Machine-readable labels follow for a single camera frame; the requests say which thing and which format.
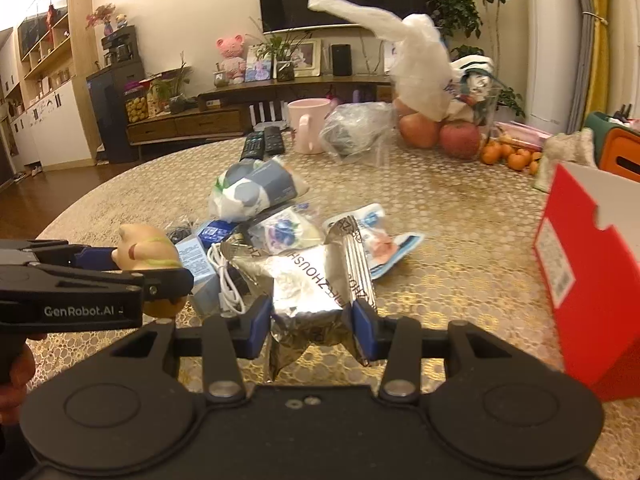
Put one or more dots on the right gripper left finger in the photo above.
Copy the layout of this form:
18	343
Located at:
224	341

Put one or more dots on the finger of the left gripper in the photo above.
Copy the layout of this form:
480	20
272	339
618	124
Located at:
64	253
88	301

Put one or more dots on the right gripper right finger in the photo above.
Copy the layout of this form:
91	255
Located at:
398	342

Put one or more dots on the beige toy figure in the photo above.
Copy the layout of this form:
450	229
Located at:
142	247

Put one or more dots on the silver foil snack bag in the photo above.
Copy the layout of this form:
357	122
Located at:
312	290

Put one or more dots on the black beads plastic bag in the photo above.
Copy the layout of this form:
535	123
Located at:
179	232

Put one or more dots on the person left hand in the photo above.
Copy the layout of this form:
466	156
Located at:
13	392

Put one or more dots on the white label card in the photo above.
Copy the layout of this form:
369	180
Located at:
204	295

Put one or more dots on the white blue face packet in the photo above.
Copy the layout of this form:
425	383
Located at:
383	251

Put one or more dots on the blue tissue pack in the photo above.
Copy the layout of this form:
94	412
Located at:
214	232

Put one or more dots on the blueberry snack packet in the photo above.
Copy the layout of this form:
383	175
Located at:
293	227

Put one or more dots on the white grey crumpled bag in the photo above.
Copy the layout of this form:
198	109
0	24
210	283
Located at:
251	186

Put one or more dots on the black cabinet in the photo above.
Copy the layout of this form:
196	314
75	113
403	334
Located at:
123	65

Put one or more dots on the black remote left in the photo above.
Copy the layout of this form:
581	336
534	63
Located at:
254	146

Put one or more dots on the black remote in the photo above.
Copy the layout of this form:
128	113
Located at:
254	146
273	141

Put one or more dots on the red cardboard box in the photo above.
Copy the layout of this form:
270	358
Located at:
587	246

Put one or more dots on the black remote right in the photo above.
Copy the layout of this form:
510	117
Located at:
273	141

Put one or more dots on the red apple right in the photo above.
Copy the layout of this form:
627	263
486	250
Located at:
460	140

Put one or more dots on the red apple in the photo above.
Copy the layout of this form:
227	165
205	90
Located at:
419	131
460	140

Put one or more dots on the red apple left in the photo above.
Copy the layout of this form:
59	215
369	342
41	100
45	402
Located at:
419	131

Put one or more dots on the clear bag with dark item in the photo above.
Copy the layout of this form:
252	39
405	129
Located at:
360	132

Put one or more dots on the pile of tangerines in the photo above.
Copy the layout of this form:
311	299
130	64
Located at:
517	159

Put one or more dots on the wooden tv console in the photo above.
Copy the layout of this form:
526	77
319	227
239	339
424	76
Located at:
223	114

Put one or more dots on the white router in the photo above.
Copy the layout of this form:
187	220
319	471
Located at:
264	114

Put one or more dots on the pink mug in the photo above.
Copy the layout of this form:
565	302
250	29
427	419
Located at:
306	118

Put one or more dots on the pink flat package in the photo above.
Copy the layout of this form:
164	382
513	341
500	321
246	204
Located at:
516	133

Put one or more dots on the flower vase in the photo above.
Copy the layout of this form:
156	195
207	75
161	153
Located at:
102	15

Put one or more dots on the beige cloth rag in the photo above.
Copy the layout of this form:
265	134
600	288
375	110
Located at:
577	147

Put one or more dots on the white plastic bag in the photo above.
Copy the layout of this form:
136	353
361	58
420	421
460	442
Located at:
421	70

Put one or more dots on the pink pig plush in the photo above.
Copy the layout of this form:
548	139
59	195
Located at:
233	63

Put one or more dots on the orange green tissue box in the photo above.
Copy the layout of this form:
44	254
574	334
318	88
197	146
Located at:
616	147

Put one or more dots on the black speaker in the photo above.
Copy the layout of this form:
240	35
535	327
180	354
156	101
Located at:
341	59

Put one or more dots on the small potted plant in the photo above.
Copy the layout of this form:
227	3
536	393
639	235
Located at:
279	47

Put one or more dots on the framed photo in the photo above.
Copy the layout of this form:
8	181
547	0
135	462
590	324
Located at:
306	58

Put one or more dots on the yellow curtain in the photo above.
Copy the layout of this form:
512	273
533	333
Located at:
597	94

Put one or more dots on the potted green tree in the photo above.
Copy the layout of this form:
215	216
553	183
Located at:
469	27

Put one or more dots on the wooden wall shelf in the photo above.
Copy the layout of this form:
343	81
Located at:
39	40

